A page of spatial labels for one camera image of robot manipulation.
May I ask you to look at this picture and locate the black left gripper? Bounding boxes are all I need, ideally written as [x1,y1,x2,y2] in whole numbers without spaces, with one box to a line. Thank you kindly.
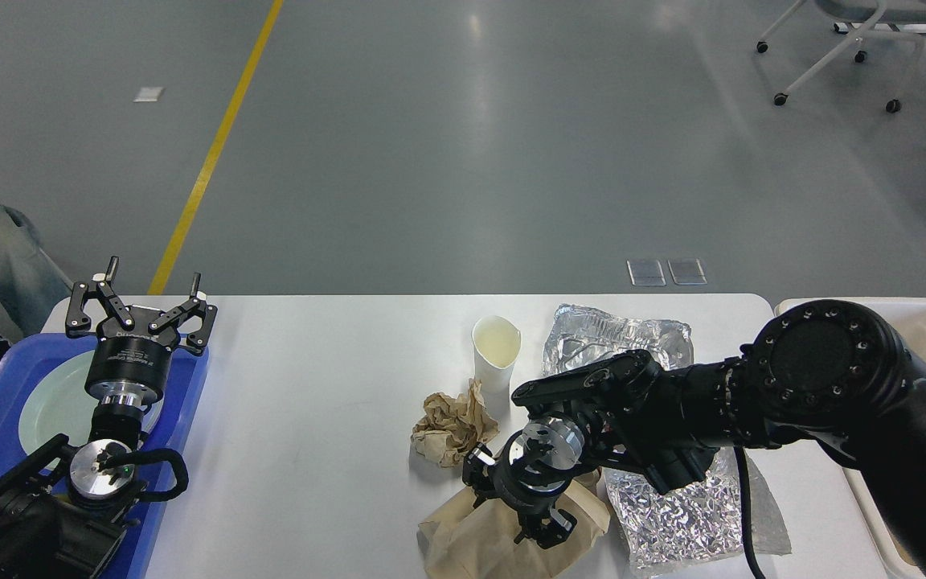
[64,257,217,407]

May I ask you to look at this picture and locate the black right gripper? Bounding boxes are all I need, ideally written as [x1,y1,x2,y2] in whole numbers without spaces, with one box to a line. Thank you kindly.
[462,431,584,550]

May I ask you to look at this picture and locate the brown paper bag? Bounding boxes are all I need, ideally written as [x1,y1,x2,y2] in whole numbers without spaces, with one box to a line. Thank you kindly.
[418,470,613,578]

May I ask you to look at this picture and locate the brown paper ball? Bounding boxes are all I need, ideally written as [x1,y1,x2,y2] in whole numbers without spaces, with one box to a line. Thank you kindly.
[409,378,500,469]

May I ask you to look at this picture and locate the mint green plate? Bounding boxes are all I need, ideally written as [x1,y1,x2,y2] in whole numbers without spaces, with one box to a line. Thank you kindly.
[18,351,165,456]

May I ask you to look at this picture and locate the aluminium foil sheet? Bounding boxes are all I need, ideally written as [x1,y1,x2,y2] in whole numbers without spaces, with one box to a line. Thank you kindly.
[604,446,792,577]

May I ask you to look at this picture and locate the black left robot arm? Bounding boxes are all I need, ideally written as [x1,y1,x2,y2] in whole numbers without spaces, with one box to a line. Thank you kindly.
[0,257,218,578]

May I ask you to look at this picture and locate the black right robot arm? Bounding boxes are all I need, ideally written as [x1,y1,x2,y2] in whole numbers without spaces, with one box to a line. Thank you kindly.
[462,299,926,575]

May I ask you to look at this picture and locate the white paper cup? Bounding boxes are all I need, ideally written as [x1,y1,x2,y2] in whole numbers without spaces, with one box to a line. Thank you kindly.
[471,315,522,419]

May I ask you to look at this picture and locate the aluminium foil tray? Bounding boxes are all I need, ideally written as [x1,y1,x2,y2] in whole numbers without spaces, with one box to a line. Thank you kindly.
[543,304,695,377]

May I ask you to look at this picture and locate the blue plastic tray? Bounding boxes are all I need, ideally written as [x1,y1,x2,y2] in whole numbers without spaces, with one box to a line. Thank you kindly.
[0,333,210,477]

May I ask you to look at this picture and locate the white plastic bin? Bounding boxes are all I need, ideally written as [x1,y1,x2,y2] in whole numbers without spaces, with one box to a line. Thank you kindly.
[838,297,926,578]

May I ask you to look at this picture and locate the white table foot bar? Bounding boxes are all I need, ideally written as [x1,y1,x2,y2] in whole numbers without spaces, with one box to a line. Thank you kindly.
[834,22,926,35]

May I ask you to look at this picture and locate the white office chair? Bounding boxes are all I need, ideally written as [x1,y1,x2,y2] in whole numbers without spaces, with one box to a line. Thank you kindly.
[772,1,926,114]

